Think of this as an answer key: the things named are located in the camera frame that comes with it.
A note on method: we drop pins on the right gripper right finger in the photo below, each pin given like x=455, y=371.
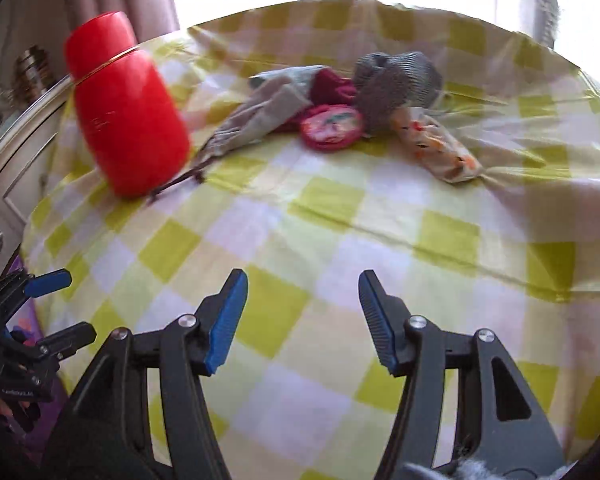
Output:
x=499, y=421

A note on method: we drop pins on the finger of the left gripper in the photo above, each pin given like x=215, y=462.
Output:
x=67, y=342
x=45, y=284

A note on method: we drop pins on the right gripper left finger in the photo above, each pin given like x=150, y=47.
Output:
x=103, y=431

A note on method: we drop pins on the grey herringbone drawstring pouch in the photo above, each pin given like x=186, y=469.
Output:
x=268, y=107

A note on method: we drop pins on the black white checkered mask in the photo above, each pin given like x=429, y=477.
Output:
x=385, y=82

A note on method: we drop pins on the light blue grey towel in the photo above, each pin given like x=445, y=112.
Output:
x=302, y=76

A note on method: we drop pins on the purple white storage box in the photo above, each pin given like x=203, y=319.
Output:
x=26, y=319

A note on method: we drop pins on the cream white dresser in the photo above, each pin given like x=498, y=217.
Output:
x=26, y=146

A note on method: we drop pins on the red thermos bottle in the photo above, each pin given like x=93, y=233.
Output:
x=127, y=116

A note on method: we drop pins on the orange patterned cream cloth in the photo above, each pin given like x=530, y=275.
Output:
x=433, y=146

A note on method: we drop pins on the yellow checkered tablecloth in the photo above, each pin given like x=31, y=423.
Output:
x=302, y=394

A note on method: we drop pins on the round pink embroidered pouch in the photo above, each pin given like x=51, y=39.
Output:
x=332, y=128

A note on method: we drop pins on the dark red knit cloth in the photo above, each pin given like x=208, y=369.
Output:
x=326, y=89

